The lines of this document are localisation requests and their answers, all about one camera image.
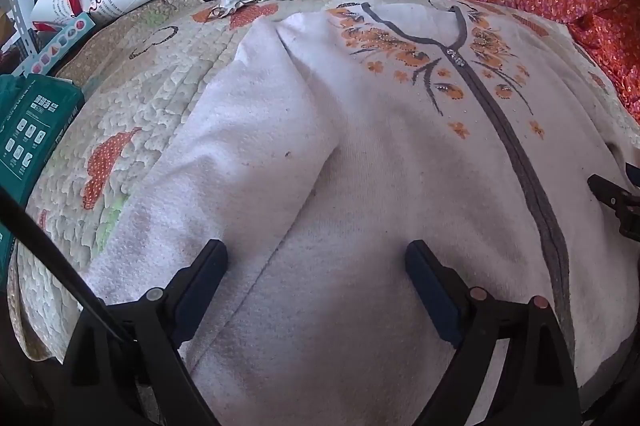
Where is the white embroidered zip sweater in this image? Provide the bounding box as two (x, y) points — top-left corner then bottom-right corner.
(82, 0), (640, 426)

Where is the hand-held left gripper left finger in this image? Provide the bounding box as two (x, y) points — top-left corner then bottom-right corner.
(60, 238), (229, 426)

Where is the black strap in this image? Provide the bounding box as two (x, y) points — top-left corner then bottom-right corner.
(0, 185), (137, 348)

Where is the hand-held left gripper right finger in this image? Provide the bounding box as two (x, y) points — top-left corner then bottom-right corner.
(405, 240), (583, 426)

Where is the blue strip with coloured shapes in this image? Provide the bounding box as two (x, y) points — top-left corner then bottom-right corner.
(12, 15), (96, 78)

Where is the green cardboard box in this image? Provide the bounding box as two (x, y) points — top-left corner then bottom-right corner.
(0, 73), (85, 279)

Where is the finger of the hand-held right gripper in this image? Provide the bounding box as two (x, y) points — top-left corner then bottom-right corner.
(587, 163), (640, 241)

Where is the heart patchwork quilt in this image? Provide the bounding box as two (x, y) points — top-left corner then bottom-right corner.
(7, 0), (640, 364)

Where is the slotted metal rack post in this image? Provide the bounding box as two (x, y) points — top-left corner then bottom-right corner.
(0, 0), (40, 63)

